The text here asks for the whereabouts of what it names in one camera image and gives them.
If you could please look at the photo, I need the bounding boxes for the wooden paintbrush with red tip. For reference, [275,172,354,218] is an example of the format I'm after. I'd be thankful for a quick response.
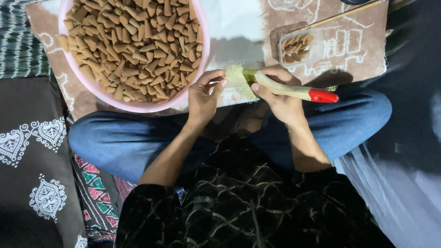
[224,64,340,104]

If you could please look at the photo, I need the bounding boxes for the brown white printed cloth mat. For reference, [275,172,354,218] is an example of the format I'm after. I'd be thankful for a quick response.
[26,0,389,122]

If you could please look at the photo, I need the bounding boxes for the person's black patterned top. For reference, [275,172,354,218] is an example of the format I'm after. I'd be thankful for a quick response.
[114,136,397,248]

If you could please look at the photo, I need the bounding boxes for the pink plastic basin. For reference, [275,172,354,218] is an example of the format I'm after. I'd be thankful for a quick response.
[57,0,211,114]

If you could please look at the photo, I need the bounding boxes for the person's blue jeans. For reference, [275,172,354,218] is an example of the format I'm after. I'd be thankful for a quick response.
[68,90,393,185]

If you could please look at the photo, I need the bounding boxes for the black cloth with white motifs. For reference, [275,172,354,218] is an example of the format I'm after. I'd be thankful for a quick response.
[0,76,89,248]

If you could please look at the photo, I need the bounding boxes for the small batch of incense cones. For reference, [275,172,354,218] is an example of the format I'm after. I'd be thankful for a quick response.
[280,33,315,64]

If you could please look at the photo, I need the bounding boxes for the thin wooden stick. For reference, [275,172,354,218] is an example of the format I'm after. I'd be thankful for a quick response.
[302,0,387,31]

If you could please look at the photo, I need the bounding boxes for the colourful triangle patterned cloth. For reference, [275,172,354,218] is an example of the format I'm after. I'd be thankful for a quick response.
[70,153,137,248]

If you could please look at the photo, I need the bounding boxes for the small clear plastic box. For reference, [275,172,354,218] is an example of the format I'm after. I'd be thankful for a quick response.
[277,29,325,68]

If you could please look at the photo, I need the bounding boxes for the plain black fabric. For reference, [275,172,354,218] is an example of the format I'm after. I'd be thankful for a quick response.
[376,0,441,174]

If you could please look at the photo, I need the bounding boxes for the empty clear plastic container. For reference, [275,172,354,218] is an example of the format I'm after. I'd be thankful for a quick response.
[207,59,265,104]

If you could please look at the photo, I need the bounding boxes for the green white striped cloth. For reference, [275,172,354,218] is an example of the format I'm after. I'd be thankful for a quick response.
[0,0,52,79]

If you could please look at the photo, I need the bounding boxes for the person's left hand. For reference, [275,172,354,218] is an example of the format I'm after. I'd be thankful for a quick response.
[188,69,228,129]

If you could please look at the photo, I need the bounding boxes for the person's right hand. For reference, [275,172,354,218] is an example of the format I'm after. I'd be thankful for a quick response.
[251,64,309,129]

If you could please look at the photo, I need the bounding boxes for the heap of brown incense cones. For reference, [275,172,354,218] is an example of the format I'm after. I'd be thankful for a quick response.
[57,0,204,103]

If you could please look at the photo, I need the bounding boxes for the white sheer fabric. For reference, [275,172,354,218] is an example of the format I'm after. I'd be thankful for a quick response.
[332,142,441,248]

